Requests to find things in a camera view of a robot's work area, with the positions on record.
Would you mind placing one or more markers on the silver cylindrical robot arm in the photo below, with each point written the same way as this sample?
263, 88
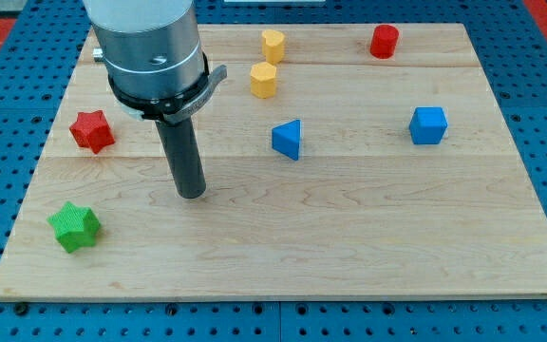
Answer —
153, 55

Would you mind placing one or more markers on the blue triangle block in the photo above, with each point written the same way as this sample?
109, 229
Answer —
286, 139

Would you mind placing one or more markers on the wooden board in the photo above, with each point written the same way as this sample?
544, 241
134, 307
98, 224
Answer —
364, 214

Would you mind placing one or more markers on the yellow hexagon block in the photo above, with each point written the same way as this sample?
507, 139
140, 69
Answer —
263, 80

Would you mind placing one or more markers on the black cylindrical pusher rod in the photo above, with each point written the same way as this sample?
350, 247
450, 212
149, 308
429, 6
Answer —
181, 150

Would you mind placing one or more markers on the yellow heart block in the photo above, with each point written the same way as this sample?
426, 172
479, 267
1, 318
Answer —
273, 45

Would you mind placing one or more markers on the blue cube block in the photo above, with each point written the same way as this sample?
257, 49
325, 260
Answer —
428, 125

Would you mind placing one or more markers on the red cylinder block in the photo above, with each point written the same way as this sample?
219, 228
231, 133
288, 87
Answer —
384, 41

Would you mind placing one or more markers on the red star block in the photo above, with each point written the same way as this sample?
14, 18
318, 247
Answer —
91, 130

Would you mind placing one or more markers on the green star block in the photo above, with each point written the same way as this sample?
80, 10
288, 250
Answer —
74, 227

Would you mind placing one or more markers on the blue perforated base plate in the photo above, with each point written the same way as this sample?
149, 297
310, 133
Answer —
36, 62

